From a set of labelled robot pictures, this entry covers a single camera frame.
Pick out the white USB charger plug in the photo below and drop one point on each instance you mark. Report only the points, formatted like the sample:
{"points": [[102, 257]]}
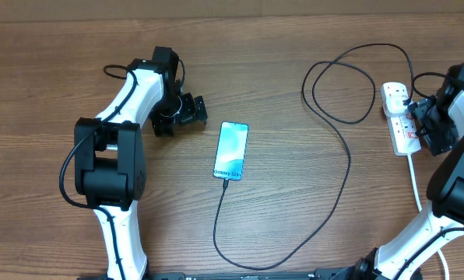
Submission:
{"points": [[395, 106]]}

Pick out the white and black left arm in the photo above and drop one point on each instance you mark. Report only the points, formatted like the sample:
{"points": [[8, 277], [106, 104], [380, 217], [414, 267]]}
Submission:
{"points": [[110, 166]]}

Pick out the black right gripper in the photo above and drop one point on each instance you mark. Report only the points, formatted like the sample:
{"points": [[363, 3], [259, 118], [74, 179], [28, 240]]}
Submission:
{"points": [[435, 139]]}

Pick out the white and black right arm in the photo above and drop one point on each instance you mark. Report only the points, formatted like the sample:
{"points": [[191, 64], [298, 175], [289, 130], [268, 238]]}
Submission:
{"points": [[441, 220]]}

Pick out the white power extension strip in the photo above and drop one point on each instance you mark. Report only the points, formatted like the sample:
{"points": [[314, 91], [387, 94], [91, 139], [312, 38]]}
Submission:
{"points": [[402, 129]]}

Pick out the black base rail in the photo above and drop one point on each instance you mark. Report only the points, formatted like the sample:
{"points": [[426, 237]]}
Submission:
{"points": [[317, 274]]}

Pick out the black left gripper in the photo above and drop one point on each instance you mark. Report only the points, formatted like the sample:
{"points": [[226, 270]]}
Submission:
{"points": [[190, 113]]}

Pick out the blue Galaxy smartphone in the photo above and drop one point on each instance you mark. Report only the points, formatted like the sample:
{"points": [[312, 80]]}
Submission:
{"points": [[229, 162]]}

